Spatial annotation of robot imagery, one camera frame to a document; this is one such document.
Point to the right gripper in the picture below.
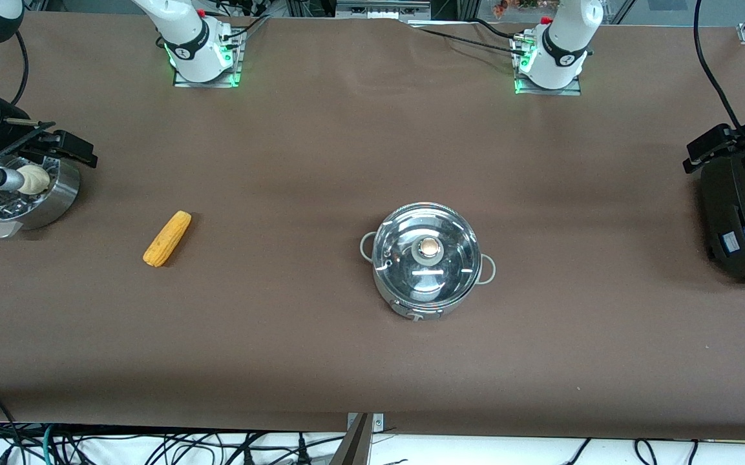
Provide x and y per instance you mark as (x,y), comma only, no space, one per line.
(11,137)

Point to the yellow corn cob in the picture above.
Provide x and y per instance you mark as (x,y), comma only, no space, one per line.
(167,240)

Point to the glass pot lid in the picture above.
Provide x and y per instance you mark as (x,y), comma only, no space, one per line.
(404,258)

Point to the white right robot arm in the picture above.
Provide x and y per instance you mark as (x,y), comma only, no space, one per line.
(191,45)

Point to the steel steamer pot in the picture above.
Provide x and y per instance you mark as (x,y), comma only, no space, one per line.
(55,194)

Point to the white steamed bun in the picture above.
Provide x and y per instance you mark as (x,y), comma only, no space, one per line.
(37,181)

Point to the black rice cooker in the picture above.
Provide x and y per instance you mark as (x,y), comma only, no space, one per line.
(740,219)

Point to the brown table cover sheet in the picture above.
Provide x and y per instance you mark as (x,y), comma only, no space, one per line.
(320,161)

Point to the grey metal box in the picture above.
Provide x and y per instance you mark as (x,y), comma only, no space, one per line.
(382,9)

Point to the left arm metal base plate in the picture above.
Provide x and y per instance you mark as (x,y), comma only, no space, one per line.
(546,92)

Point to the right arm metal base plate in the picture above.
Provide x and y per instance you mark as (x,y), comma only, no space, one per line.
(236,64)

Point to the grey slanted post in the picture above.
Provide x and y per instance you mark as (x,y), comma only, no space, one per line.
(354,449)

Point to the small metal table bracket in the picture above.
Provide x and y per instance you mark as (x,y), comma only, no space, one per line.
(378,423)

